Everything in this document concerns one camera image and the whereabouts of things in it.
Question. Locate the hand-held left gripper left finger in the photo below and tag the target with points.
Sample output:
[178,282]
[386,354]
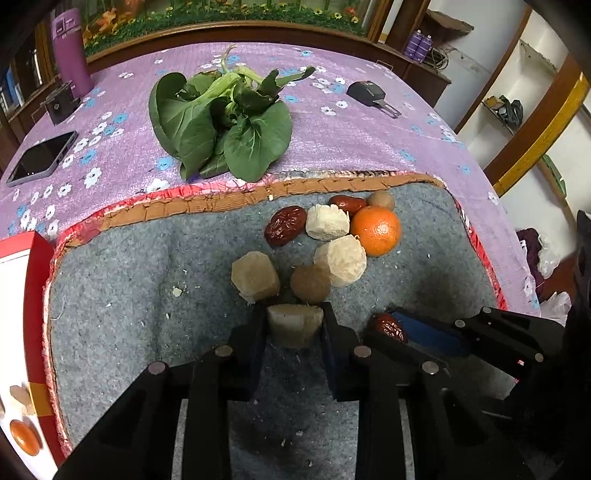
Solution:
[258,334]

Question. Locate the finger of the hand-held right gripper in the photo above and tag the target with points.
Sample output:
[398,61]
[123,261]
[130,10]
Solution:
[401,350]
[434,334]

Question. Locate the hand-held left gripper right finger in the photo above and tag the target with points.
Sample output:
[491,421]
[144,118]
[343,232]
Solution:
[330,344]

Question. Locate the red jujube date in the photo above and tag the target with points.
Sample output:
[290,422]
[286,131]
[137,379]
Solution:
[285,225]
[391,328]
[346,204]

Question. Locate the pale sugarcane chunk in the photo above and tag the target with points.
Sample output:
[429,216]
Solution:
[328,222]
[255,277]
[341,261]
[22,398]
[294,325]

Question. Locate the brown longan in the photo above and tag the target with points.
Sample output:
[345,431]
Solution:
[310,284]
[382,200]

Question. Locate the red and white box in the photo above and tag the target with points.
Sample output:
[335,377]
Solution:
[39,286]

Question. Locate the orange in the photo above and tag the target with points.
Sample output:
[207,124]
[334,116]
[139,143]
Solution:
[376,230]
[25,437]

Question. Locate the grey felt mat red trim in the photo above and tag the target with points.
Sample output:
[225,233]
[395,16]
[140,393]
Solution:
[138,286]

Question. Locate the dark purple cloth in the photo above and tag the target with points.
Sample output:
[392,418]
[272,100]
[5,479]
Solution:
[531,247]

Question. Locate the white plastic bag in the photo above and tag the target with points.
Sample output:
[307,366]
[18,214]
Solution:
[554,267]

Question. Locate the bok choy bunch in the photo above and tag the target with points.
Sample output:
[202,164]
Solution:
[258,138]

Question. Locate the purple floral blanket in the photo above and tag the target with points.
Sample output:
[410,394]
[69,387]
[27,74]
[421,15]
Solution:
[346,138]

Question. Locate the wooden shelf unit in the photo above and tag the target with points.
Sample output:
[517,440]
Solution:
[531,152]

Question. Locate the dark item on shelf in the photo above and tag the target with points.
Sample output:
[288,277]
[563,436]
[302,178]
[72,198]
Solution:
[511,110]

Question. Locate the black device with metal clip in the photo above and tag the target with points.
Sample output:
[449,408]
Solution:
[364,90]

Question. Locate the wooden headboard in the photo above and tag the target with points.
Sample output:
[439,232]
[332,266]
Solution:
[415,74]

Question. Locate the dark smartphone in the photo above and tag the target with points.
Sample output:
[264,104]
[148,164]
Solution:
[39,159]

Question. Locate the small black box device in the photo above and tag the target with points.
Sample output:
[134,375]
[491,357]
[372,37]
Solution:
[60,106]

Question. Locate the purple thermos bottle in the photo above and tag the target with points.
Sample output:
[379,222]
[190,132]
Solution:
[71,60]

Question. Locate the wooden cabinet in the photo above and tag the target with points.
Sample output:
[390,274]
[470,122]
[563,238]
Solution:
[23,92]

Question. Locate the flower wall poster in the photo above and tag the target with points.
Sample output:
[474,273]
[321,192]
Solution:
[231,9]

